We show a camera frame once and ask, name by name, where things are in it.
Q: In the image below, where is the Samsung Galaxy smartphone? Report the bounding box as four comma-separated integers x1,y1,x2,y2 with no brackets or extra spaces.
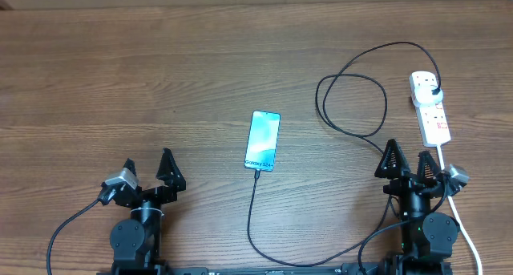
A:
244,111,281,172

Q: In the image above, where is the white power extension strip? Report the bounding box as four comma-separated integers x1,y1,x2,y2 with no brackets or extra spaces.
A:
409,71,451,147

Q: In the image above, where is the white charger adapter plug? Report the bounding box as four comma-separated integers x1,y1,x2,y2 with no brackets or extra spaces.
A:
411,86,443,107

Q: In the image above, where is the white power strip cord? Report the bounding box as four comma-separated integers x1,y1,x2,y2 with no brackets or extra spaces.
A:
435,144,484,275

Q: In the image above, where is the black USB charging cable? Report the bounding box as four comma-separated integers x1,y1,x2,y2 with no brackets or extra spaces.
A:
247,41,442,268

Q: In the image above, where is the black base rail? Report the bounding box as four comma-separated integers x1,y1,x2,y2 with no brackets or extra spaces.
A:
97,262,453,275

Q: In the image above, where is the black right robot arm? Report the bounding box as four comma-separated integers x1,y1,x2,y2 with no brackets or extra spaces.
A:
374,139,461,275

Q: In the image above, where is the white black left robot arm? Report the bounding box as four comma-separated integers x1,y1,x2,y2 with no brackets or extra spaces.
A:
99,148,186,274

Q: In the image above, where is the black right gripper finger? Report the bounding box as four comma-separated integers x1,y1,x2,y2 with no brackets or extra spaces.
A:
374,139,410,179
417,151,440,183

